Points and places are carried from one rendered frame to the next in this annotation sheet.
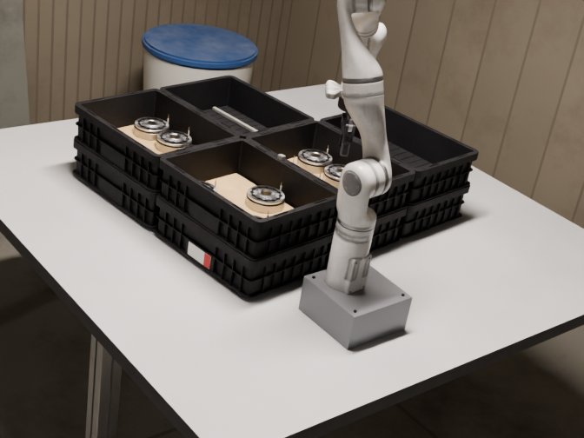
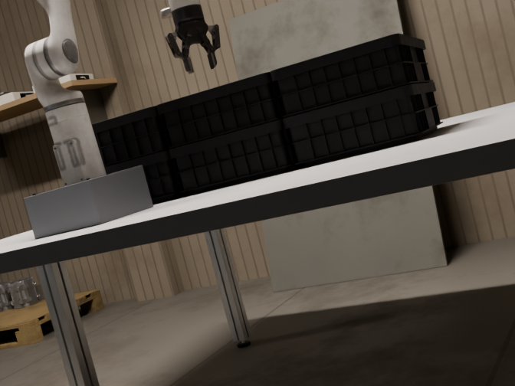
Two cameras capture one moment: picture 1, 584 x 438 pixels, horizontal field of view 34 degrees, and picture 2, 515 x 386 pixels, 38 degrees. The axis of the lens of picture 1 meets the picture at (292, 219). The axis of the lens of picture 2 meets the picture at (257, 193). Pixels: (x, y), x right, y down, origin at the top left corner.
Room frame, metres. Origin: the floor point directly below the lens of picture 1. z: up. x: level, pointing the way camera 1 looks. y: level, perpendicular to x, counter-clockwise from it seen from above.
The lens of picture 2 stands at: (1.81, -1.88, 0.78)
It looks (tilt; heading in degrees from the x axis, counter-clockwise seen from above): 4 degrees down; 70
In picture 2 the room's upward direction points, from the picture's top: 15 degrees counter-clockwise
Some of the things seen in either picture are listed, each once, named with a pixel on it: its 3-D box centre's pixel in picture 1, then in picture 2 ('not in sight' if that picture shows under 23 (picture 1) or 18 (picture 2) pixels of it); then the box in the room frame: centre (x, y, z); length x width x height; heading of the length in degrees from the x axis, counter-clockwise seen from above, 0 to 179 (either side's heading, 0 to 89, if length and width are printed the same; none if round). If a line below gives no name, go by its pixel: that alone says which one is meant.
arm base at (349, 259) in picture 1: (349, 252); (76, 144); (2.03, -0.15, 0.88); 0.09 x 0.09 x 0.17; 45
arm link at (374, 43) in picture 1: (366, 50); not in sight; (2.38, -0.12, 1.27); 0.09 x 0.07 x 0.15; 83
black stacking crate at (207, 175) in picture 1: (247, 197); (147, 139); (2.25, 0.12, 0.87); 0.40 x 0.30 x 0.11; 48
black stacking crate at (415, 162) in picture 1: (394, 154); (358, 80); (2.70, -0.28, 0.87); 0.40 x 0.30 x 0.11; 48
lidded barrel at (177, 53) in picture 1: (194, 107); not in sight; (4.16, 0.53, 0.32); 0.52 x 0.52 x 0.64
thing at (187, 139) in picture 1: (174, 138); not in sight; (2.57, 0.38, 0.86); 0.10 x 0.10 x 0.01
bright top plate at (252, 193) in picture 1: (266, 195); not in sight; (2.31, 0.08, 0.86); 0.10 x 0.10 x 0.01
